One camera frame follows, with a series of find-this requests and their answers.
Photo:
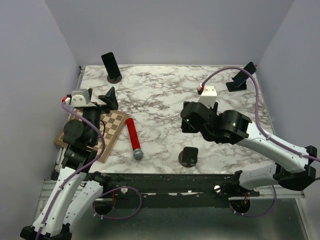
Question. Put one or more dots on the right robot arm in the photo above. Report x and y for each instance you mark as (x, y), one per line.
(292, 164)

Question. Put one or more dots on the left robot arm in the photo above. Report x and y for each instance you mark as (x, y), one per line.
(81, 135)

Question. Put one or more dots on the blue-edged phone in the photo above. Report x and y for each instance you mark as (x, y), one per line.
(250, 68)

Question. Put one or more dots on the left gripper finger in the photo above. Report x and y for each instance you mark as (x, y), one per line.
(109, 99)
(88, 97)

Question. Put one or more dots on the red glitter microphone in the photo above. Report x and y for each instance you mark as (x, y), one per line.
(135, 143)

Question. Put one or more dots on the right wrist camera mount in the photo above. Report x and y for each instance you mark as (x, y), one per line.
(207, 95)

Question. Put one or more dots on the aluminium rail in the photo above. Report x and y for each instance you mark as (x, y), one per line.
(281, 192)
(47, 197)

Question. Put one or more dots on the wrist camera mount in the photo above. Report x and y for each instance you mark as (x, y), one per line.
(76, 99)
(207, 95)

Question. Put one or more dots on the round stand front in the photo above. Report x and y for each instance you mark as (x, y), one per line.
(188, 157)

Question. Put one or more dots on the aluminium rail right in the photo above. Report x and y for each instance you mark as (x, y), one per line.
(281, 192)

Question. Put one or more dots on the aluminium rail left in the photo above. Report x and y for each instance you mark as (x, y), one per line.
(47, 197)

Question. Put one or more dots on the black stand back right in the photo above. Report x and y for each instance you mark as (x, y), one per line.
(236, 85)

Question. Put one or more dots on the round stand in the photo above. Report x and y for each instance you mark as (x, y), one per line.
(114, 80)
(188, 157)

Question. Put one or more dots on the round stand back left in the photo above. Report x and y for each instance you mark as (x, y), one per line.
(114, 80)

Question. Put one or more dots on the black phone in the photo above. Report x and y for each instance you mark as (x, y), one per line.
(111, 65)

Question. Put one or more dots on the black base frame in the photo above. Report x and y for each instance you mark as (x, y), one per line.
(164, 191)

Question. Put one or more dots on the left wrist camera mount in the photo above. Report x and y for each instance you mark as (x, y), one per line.
(76, 99)

